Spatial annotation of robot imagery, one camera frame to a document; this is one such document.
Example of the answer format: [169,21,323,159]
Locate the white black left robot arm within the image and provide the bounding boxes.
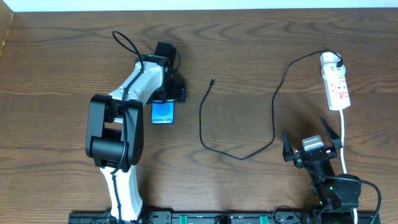
[85,42,186,223]

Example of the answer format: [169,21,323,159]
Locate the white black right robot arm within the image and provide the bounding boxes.
[282,119,362,223]

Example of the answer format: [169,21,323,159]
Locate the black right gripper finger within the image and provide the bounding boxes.
[282,131,295,162]
[320,117,343,149]

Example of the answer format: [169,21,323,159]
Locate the white charger plug adapter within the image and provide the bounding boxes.
[320,51,343,68]

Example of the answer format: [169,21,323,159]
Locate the blue Galaxy smartphone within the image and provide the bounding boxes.
[151,102,174,124]

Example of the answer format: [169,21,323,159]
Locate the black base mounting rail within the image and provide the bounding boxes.
[67,210,373,224]

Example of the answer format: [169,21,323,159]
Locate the white power strip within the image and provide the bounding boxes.
[321,65,351,111]

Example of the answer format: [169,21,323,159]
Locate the black USB charging cable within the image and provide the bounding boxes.
[198,49,344,161]

